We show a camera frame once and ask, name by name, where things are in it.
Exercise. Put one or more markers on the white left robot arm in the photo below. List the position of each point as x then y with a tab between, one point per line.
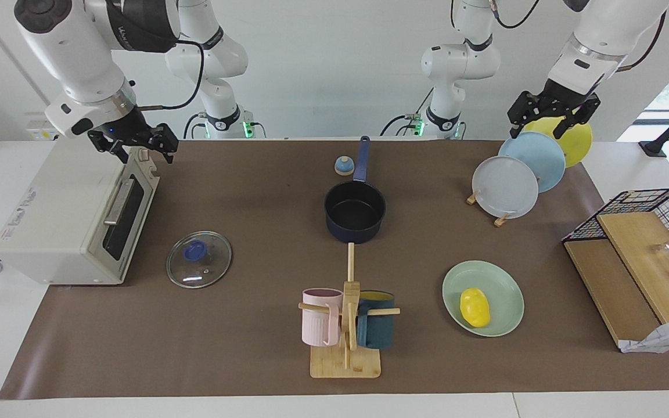
456	64

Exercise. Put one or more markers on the wooden plate rack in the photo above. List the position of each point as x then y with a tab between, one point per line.
502	220

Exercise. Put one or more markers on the dark teal mug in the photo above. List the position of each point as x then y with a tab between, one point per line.
376	328

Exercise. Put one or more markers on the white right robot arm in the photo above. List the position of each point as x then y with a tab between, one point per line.
73	52

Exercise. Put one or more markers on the small blue round timer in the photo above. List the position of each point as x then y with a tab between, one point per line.
344	167

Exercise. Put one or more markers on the yellow plate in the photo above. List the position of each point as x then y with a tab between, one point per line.
578	145

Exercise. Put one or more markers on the brown table mat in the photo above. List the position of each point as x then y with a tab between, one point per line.
253	203

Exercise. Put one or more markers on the glass lid with blue knob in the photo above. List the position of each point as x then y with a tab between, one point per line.
212	268

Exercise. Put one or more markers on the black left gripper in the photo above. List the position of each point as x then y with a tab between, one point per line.
567	96

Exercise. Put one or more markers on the yellow lemon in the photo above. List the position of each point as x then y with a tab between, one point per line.
475	307

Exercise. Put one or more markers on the bamboo wooden shelf box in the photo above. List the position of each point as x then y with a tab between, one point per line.
613	290

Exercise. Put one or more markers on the light blue plate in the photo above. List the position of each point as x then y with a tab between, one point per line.
543	157

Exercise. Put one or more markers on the pink mug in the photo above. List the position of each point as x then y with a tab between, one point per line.
318	322

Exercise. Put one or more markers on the beige toaster oven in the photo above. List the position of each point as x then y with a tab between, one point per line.
61	220

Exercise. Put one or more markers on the grey plate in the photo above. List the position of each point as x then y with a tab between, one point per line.
504	188

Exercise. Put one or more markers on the wooden mug tree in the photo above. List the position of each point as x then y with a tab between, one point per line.
346	363

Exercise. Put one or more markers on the white wall socket box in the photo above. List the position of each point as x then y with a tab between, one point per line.
41	129

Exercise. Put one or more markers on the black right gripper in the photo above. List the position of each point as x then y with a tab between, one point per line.
128	132

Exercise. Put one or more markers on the green plate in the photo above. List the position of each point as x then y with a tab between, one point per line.
503	290

